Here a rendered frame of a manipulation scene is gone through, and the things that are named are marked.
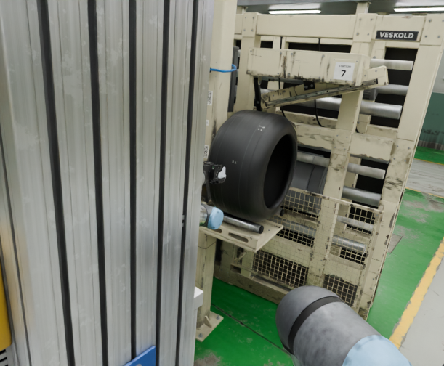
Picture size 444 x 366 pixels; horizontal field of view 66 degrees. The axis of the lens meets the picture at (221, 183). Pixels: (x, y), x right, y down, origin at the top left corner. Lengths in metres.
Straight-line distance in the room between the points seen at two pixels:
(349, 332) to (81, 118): 0.43
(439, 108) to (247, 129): 9.15
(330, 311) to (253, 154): 1.10
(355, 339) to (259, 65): 1.67
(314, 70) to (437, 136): 8.87
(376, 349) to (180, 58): 0.44
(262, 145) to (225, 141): 0.18
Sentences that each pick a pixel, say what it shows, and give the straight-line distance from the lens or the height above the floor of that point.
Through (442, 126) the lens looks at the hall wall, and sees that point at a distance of 10.59.
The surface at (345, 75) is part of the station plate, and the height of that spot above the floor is 1.68.
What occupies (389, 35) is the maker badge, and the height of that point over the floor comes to 1.90.
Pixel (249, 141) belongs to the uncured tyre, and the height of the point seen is 1.36.
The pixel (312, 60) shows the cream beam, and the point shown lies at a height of 1.74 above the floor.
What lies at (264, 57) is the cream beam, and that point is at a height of 1.73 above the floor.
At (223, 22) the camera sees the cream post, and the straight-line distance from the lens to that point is 1.85.
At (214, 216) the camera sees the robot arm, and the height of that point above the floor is 1.19.
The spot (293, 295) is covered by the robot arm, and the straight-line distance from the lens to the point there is 0.60.
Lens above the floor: 1.70
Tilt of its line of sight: 19 degrees down
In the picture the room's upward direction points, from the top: 5 degrees clockwise
